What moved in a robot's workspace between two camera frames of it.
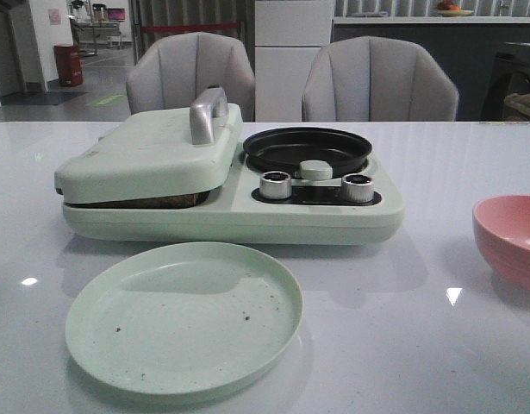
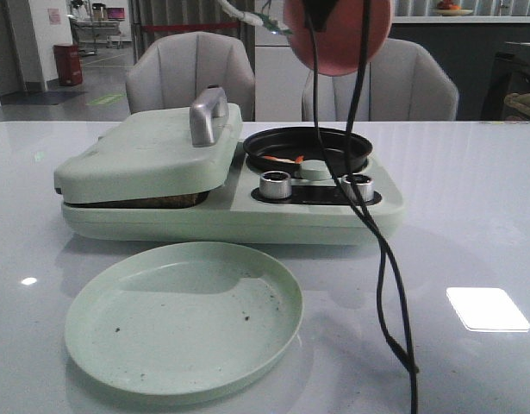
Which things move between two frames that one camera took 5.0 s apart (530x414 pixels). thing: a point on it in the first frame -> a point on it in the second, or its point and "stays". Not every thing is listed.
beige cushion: x=527 y=103 stays
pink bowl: x=508 y=230 -> x=339 y=48
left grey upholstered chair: x=174 y=70 stays
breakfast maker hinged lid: x=157 y=153 stays
